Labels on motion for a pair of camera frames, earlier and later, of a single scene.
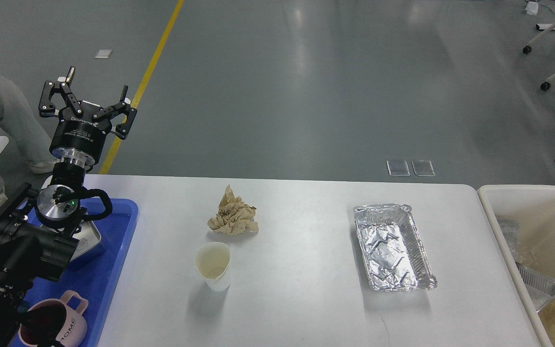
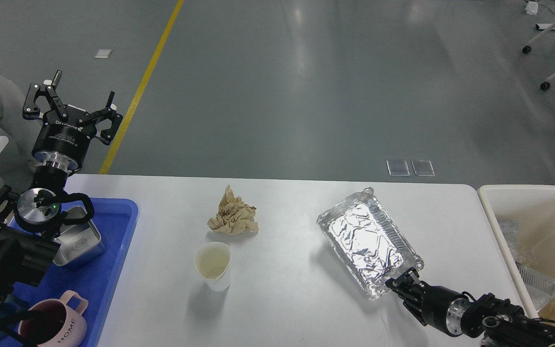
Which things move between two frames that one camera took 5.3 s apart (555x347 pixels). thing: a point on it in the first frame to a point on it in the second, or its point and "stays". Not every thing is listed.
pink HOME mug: (56, 322) stays
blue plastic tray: (94, 278) stays
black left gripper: (79, 139) to (63, 142)
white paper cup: (212, 260) stays
